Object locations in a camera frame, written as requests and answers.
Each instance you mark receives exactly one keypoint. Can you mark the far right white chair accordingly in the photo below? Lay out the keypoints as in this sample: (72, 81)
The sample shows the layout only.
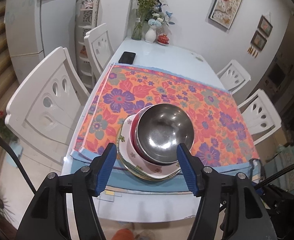
(233, 77)

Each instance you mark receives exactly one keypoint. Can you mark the large framed floral picture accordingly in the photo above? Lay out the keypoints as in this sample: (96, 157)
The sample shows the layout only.
(224, 12)

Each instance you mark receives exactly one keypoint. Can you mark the far left white chair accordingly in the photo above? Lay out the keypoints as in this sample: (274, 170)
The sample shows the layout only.
(98, 48)

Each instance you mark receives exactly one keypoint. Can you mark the white refrigerator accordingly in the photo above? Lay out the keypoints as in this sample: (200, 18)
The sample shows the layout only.
(34, 28)

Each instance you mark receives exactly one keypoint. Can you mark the white chair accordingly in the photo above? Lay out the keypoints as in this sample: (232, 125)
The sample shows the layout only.
(98, 48)
(233, 77)
(45, 109)
(260, 115)

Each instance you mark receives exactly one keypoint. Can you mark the near left white chair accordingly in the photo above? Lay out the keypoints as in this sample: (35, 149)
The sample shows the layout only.
(45, 109)

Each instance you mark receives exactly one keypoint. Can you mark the large octagonal floral plate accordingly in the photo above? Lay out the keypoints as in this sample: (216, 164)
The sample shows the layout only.
(147, 171)

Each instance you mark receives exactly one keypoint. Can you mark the small framed picture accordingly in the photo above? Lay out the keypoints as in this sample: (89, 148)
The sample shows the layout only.
(258, 41)
(265, 26)

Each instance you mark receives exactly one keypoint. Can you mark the grey steel bowl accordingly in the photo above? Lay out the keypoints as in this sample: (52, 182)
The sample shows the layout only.
(161, 128)

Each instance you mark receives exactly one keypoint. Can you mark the near right white chair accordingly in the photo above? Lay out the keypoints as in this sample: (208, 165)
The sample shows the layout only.
(260, 115)

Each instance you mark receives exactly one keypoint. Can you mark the black smartphone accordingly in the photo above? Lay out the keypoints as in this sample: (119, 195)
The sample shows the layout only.
(127, 57)

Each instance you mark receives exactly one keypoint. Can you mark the orange floral table cloth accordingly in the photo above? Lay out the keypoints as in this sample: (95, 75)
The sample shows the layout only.
(221, 140)

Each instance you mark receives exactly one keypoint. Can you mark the upper small framed picture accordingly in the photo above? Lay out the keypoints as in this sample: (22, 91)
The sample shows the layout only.
(265, 26)

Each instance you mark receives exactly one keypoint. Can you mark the green glass flower vase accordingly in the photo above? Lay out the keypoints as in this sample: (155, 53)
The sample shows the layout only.
(144, 9)

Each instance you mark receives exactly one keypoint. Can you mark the pink patterned ceramic bowl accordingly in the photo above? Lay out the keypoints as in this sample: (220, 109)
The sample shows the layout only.
(132, 120)

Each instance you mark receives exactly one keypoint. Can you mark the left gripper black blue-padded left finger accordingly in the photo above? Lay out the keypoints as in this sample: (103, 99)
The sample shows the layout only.
(46, 216)

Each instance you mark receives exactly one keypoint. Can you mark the round blue sunflower plate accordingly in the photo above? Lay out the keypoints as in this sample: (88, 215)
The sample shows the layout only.
(128, 167)

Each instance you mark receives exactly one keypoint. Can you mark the white carved shelf rack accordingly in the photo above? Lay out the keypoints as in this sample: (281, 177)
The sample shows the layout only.
(86, 20)

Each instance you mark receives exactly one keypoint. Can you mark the orange hanging tassels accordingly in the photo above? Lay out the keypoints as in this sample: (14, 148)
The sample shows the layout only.
(253, 51)

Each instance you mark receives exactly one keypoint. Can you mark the red steel-lined bowl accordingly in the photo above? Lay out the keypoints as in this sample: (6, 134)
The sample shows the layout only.
(136, 147)

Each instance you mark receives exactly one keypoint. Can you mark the lower small framed picture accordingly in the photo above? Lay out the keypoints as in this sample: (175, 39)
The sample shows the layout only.
(258, 41)

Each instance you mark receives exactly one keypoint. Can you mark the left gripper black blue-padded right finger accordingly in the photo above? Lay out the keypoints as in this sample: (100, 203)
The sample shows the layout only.
(245, 215)

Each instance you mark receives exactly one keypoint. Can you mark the white ribbed flower vase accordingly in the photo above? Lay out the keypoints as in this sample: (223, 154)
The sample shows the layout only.
(156, 18)

